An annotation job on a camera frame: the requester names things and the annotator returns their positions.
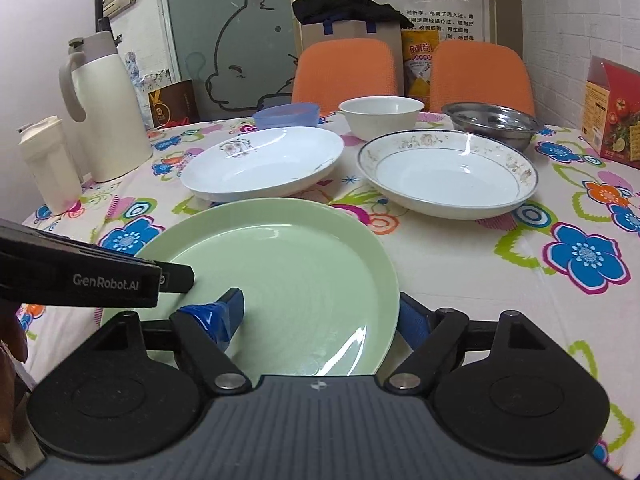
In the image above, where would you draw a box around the white ceramic bowl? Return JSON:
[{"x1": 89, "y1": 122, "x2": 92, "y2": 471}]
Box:
[{"x1": 338, "y1": 96, "x2": 424, "y2": 142}]

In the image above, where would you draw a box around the blue plastic bowl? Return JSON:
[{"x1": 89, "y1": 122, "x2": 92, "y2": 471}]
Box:
[{"x1": 253, "y1": 103, "x2": 320, "y2": 130}]

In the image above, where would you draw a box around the white gold-rimmed plate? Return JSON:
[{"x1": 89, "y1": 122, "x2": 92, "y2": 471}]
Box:
[{"x1": 357, "y1": 129, "x2": 539, "y2": 220}]

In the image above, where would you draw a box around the cream plastic bottle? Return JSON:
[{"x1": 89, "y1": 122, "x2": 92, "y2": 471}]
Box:
[{"x1": 18, "y1": 116, "x2": 81, "y2": 214}]

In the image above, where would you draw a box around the right orange chair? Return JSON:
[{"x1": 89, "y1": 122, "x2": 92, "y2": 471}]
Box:
[{"x1": 430, "y1": 39, "x2": 535, "y2": 116}]

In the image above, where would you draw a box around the orange chair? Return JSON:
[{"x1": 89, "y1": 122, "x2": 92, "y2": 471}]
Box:
[
  {"x1": 292, "y1": 38, "x2": 398, "y2": 115},
  {"x1": 430, "y1": 39, "x2": 535, "y2": 116}
]

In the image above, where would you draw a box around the glass door with cat drawing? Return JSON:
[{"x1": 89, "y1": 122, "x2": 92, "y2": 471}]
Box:
[{"x1": 167, "y1": 0, "x2": 297, "y2": 119}]

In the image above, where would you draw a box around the cardboard box with blue handles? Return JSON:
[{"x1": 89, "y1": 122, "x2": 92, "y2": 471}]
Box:
[{"x1": 300, "y1": 21, "x2": 405, "y2": 96}]

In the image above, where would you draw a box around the left orange chair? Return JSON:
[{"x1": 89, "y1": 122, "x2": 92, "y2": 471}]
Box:
[{"x1": 292, "y1": 38, "x2": 398, "y2": 115}]

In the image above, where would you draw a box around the light green plate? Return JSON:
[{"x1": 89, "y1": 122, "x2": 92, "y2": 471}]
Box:
[{"x1": 101, "y1": 197, "x2": 400, "y2": 378}]

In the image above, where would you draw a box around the stainless steel bowl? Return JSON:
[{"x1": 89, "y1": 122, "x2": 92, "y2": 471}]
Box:
[{"x1": 442, "y1": 102, "x2": 544, "y2": 152}]

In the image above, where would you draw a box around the red cracker box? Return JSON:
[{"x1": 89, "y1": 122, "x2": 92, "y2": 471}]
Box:
[{"x1": 582, "y1": 56, "x2": 640, "y2": 169}]

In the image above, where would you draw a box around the person's left hand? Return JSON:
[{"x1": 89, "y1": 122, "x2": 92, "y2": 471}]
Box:
[{"x1": 0, "y1": 300, "x2": 28, "y2": 443}]

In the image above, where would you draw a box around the white thermos jug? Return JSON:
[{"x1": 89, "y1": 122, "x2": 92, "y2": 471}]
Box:
[{"x1": 58, "y1": 32, "x2": 152, "y2": 182}]

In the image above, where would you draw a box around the brown gift box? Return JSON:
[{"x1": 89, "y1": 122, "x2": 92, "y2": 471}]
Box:
[{"x1": 148, "y1": 80, "x2": 201, "y2": 128}]

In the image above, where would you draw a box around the yellow snack bag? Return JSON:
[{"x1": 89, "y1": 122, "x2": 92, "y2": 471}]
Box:
[{"x1": 401, "y1": 29, "x2": 439, "y2": 110}]

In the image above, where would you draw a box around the floral tablecloth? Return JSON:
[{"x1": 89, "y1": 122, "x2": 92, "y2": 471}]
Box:
[{"x1": 26, "y1": 114, "x2": 639, "y2": 479}]

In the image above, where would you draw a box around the white floral plate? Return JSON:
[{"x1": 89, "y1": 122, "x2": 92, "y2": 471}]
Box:
[{"x1": 180, "y1": 127, "x2": 345, "y2": 204}]

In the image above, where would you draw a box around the black cloth on box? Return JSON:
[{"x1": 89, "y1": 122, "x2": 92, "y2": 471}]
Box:
[{"x1": 292, "y1": 0, "x2": 414, "y2": 29}]

